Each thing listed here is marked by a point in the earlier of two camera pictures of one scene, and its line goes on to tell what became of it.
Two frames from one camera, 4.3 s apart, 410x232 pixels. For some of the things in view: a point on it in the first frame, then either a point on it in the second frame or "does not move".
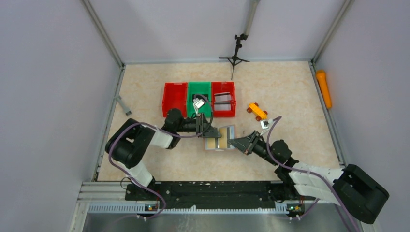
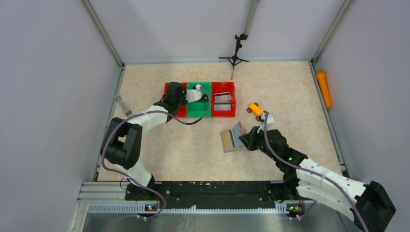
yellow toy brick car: x=260 y=114 does not move
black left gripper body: x=188 y=125 → x=182 y=100
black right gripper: x=245 y=144 → x=249 y=139
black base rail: x=214 y=191 does not move
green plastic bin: x=199 y=88 does not move
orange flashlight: x=320 y=75 does not move
